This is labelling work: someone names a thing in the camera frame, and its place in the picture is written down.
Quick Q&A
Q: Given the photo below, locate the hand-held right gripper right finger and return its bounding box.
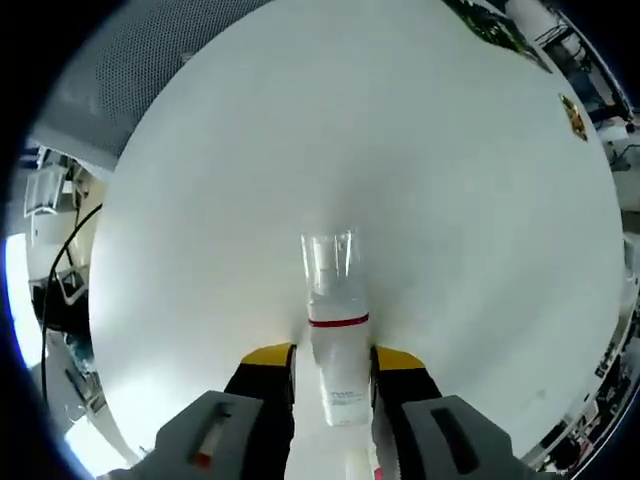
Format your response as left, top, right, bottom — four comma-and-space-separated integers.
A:
368, 343, 524, 480

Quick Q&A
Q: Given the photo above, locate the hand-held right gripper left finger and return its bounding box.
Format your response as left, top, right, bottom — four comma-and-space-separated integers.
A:
153, 341, 297, 480

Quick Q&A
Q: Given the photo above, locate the small translucent skincare bottle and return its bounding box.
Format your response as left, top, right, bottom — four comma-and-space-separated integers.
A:
298, 227, 374, 427

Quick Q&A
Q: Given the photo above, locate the gold foil skincare packet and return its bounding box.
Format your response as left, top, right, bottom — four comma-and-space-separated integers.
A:
557, 92, 591, 145

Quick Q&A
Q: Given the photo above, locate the dark green skincare sachet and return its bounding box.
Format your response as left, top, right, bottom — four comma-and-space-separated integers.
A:
443, 0, 555, 74

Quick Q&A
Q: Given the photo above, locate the grey mesh office chair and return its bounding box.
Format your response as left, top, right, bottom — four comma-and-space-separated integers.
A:
27, 0, 289, 171

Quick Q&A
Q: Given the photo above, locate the black floor cable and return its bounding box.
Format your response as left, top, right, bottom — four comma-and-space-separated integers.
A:
38, 202, 105, 401

